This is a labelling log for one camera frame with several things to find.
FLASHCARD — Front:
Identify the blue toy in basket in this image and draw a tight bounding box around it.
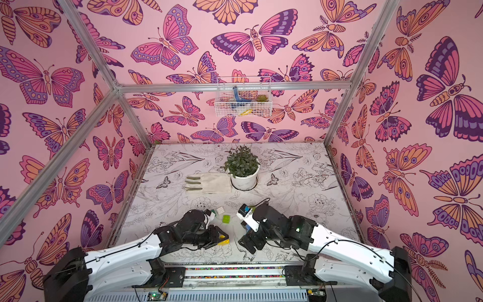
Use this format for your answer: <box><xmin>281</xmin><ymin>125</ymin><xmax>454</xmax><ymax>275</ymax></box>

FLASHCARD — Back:
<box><xmin>231</xmin><ymin>86</ymin><xmax>252</xmax><ymax>109</ymax></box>

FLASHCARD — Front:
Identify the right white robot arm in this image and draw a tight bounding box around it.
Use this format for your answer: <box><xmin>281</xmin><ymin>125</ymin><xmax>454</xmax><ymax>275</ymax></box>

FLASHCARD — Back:
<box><xmin>236</xmin><ymin>202</ymin><xmax>413</xmax><ymax>301</ymax></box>

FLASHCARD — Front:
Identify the beige gardening glove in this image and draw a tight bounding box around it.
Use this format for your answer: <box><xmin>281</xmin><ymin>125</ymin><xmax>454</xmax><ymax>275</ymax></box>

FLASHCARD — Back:
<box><xmin>184</xmin><ymin>173</ymin><xmax>232</xmax><ymax>194</ymax></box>

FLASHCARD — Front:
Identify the white wire basket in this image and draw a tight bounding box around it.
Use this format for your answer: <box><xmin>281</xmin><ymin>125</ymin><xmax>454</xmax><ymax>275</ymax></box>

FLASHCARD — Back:
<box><xmin>213</xmin><ymin>76</ymin><xmax>273</xmax><ymax>118</ymax></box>

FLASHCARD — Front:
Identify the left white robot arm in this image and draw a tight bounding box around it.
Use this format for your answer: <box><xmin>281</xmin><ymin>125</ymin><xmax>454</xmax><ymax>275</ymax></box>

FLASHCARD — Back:
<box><xmin>43</xmin><ymin>210</ymin><xmax>230</xmax><ymax>301</ymax></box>

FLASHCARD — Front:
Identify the yellow lego brick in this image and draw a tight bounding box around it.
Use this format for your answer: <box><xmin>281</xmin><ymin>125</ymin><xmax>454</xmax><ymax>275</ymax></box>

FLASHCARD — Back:
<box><xmin>218</xmin><ymin>239</ymin><xmax>230</xmax><ymax>246</ymax></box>

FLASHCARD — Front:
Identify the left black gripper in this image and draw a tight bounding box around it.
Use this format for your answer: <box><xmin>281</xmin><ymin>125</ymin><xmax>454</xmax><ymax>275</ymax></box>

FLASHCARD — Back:
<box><xmin>183</xmin><ymin>224</ymin><xmax>230</xmax><ymax>249</ymax></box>

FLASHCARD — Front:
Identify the white lego brick upper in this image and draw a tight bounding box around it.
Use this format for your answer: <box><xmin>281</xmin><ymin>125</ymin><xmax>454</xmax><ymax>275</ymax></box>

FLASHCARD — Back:
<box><xmin>215</xmin><ymin>207</ymin><xmax>225</xmax><ymax>215</ymax></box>

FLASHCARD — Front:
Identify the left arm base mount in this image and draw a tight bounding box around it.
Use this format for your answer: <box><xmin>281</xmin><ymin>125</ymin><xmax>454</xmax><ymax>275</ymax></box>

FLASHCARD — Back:
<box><xmin>132</xmin><ymin>258</ymin><xmax>186</xmax><ymax>288</ymax></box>

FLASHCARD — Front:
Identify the potted green plant white pot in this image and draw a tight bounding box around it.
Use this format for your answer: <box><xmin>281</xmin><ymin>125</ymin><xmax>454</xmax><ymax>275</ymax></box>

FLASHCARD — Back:
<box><xmin>224</xmin><ymin>145</ymin><xmax>260</xmax><ymax>191</ymax></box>

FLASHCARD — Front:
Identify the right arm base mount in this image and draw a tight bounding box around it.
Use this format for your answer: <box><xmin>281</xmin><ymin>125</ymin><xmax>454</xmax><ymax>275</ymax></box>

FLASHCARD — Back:
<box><xmin>282</xmin><ymin>254</ymin><xmax>338</xmax><ymax>287</ymax></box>

